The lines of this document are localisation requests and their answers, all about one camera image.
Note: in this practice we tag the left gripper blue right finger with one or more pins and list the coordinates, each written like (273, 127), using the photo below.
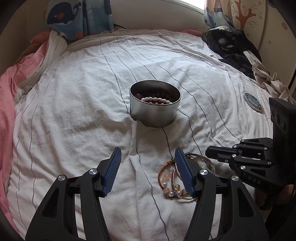
(239, 219)

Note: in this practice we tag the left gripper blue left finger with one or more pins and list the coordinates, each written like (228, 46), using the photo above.
(55, 217)

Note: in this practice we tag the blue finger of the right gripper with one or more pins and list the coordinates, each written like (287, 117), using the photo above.
(221, 154)

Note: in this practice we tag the silver metal bangle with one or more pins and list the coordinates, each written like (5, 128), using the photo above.
(203, 162)

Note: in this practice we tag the thin silver wire bangle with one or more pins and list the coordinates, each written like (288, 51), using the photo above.
(179, 192)

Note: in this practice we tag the person's right hand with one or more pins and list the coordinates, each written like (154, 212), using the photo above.
(266, 201)

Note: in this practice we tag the round decorated tin lid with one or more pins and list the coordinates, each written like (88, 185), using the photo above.
(253, 102)

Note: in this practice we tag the beige cloth garment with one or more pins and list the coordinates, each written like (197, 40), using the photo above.
(271, 83)

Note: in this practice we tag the round silver metal tin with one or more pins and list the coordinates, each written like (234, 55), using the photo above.
(154, 103)

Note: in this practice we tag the white striped bed sheet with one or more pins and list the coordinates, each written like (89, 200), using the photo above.
(77, 110)

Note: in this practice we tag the black jacket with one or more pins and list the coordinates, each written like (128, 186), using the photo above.
(231, 44)

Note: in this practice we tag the cream wardrobe with tree decal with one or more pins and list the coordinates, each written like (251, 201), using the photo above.
(268, 31)

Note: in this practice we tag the right whale print curtain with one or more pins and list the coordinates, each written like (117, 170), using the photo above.
(218, 13)

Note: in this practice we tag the pink blanket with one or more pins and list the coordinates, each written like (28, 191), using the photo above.
(25, 65)

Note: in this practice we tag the window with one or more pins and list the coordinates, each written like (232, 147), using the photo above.
(200, 4)

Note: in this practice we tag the blue whale print curtain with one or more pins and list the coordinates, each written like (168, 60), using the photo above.
(76, 19)

